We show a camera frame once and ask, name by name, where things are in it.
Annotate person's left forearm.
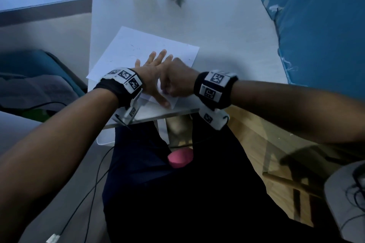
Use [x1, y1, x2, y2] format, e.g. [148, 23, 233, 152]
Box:
[0, 88, 119, 243]

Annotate white paper sheet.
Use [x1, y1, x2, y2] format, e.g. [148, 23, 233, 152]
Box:
[86, 25, 200, 109]

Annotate person's right hand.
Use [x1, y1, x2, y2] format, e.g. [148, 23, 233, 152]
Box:
[161, 57, 201, 99]

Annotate person's dark trousers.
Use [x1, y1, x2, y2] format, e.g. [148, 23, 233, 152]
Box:
[102, 113, 343, 243]

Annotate person's left hand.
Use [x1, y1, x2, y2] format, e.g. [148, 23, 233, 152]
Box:
[134, 49, 174, 109]

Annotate teal chair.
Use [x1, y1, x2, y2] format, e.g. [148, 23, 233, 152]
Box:
[0, 49, 87, 97]

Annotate black left wrist camera band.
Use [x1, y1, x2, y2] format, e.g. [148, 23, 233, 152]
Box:
[93, 68, 144, 125]

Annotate white plastic bin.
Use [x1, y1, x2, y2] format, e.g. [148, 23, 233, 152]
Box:
[96, 127, 116, 147]

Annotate person's right forearm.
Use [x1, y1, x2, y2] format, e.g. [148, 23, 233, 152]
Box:
[230, 80, 365, 145]

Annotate black floor cable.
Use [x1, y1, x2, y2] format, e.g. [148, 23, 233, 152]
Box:
[45, 146, 114, 243]

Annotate blue patterned cushion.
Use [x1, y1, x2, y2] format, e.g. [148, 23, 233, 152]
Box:
[249, 0, 365, 101]

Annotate pink slipper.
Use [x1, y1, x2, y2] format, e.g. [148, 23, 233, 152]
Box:
[167, 148, 194, 169]

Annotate grey printed paper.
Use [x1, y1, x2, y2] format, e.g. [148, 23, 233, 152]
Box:
[0, 73, 80, 112]

